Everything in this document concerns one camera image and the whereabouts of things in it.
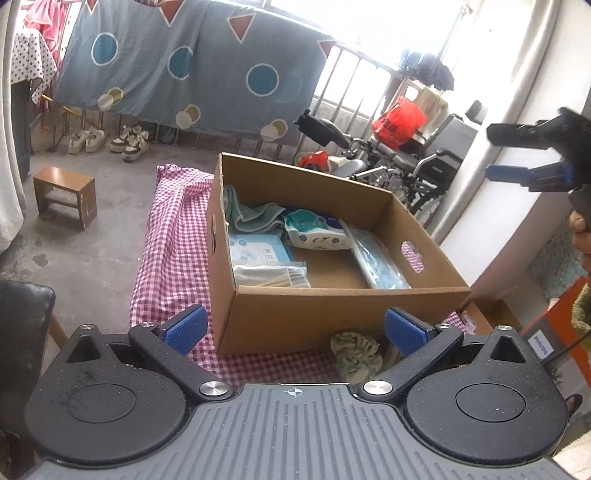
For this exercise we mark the person's right hand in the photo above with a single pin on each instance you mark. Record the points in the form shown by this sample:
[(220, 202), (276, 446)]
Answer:
[(581, 228)]

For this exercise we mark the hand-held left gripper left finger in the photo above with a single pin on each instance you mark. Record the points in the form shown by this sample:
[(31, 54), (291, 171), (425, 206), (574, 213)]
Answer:
[(187, 330)]

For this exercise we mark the dark blue garment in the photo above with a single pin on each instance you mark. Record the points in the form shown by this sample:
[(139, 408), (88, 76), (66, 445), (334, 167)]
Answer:
[(429, 69)]

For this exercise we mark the small wooden stool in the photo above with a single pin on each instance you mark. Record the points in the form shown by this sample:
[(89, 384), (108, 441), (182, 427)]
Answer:
[(64, 177)]

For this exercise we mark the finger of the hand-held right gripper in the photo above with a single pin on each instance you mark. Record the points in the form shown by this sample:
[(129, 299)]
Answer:
[(508, 173), (512, 134)]

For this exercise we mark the blue printed blanket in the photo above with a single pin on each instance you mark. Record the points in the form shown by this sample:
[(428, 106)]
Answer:
[(184, 92)]

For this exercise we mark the white curtain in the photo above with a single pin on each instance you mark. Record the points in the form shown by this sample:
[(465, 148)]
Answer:
[(9, 184)]

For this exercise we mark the green cloth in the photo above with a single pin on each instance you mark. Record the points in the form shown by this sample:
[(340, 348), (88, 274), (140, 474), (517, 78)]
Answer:
[(353, 350)]

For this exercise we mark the small red plastic bag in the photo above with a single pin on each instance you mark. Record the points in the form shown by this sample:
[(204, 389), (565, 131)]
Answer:
[(311, 160)]

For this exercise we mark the wet wipes pack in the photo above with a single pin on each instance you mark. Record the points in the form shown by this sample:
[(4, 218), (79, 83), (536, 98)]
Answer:
[(318, 230)]

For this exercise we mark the cardboard box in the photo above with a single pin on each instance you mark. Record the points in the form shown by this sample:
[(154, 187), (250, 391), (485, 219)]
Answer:
[(277, 318)]

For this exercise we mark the wheelchair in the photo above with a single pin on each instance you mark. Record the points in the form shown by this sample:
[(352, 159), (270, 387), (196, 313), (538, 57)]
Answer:
[(438, 161)]

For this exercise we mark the blue face masks pack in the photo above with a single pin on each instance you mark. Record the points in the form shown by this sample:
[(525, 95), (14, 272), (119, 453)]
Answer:
[(376, 263)]

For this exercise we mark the cream towel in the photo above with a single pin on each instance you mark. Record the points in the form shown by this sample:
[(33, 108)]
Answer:
[(431, 104)]

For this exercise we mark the wooden chair with black seat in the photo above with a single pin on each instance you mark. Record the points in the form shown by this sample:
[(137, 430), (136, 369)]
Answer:
[(23, 314)]

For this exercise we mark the white and dark sneaker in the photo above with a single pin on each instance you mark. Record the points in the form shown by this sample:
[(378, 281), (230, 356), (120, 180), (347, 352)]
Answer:
[(121, 141), (135, 147)]

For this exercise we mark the large red plastic bag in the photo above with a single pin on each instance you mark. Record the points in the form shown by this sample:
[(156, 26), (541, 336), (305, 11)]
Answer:
[(399, 122)]

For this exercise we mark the orange box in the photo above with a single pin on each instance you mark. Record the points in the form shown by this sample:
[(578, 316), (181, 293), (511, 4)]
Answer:
[(558, 318)]

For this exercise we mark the teal floral fabric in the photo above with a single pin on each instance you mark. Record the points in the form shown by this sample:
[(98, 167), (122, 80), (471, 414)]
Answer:
[(554, 258)]

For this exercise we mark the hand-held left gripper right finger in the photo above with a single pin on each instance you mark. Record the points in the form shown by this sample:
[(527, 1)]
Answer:
[(406, 334)]

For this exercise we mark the dark cabinet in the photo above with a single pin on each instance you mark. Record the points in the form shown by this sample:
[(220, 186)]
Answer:
[(21, 120)]

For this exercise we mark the pink checkered cloth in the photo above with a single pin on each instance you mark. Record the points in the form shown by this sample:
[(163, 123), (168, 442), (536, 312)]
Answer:
[(171, 258)]

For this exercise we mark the cotton swabs pack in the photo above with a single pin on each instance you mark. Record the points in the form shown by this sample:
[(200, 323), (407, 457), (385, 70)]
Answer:
[(272, 274)]

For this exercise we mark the blue bandage box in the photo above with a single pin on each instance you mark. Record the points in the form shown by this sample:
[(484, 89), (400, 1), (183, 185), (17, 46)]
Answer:
[(258, 249)]

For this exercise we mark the polka dot cloth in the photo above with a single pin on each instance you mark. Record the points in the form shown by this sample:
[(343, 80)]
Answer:
[(27, 55)]

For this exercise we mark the olive fuzzy towel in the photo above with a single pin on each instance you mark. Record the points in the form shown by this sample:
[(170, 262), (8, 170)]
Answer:
[(582, 309)]

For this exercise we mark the teal towel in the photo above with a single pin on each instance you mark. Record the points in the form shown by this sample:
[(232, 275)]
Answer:
[(251, 217)]

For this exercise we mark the pink garment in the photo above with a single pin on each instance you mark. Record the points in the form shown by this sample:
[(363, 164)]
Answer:
[(46, 18)]

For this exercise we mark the metal railing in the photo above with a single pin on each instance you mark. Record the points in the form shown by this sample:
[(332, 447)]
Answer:
[(355, 78)]

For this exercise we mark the small brown carton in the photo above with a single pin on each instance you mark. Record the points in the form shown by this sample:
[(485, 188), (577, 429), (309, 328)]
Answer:
[(498, 314)]

